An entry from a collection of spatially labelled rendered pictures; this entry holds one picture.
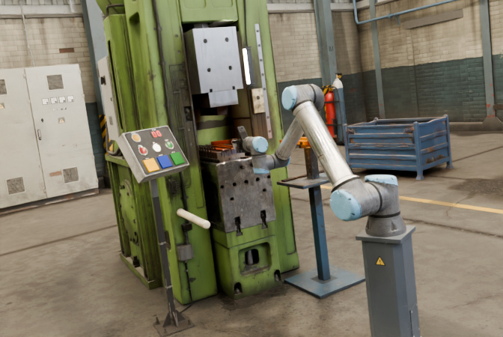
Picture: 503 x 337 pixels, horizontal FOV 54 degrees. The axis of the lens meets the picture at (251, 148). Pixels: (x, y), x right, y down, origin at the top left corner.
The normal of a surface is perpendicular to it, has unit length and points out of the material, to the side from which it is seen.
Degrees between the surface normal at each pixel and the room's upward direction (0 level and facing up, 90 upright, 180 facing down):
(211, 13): 90
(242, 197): 90
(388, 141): 89
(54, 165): 90
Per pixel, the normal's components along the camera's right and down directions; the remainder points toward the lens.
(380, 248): -0.58, 0.17
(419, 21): -0.82, 0.17
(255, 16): 0.46, 0.04
